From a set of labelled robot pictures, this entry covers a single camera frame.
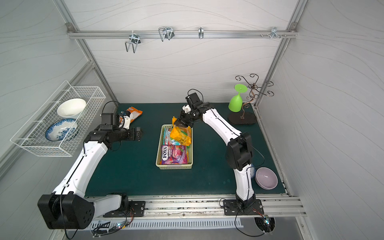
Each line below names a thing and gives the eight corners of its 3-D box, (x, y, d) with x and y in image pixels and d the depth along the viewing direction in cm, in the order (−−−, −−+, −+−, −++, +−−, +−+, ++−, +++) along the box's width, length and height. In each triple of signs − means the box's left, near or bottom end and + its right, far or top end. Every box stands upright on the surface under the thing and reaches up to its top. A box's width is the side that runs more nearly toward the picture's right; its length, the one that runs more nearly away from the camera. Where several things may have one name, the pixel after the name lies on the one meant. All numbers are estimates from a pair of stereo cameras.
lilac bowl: (257, 191, 80) (260, 188, 76) (252, 171, 88) (255, 167, 83) (276, 191, 80) (281, 188, 76) (269, 171, 88) (273, 167, 83)
